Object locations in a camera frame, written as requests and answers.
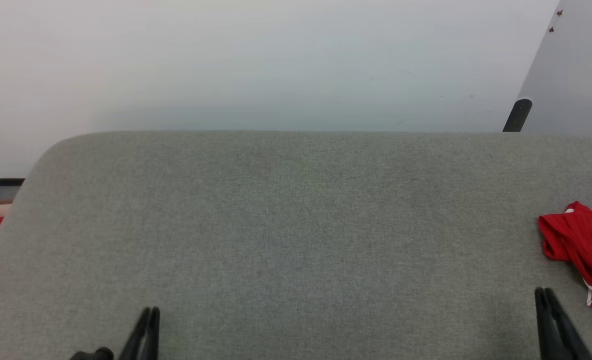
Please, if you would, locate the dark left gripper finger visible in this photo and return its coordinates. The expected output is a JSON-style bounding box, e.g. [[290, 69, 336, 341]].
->
[[120, 307, 152, 360], [141, 307, 161, 360]]

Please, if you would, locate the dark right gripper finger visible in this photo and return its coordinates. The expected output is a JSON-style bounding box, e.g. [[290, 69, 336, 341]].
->
[[543, 287, 592, 360], [534, 287, 557, 360]]

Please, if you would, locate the red white basketball jersey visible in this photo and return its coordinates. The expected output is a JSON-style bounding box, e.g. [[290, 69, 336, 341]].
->
[[538, 201, 592, 314]]

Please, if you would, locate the grey partition panel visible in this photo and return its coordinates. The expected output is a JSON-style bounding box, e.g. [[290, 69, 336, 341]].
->
[[518, 0, 592, 144]]

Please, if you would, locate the black post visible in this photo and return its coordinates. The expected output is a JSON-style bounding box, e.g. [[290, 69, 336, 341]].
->
[[502, 98, 533, 133]]

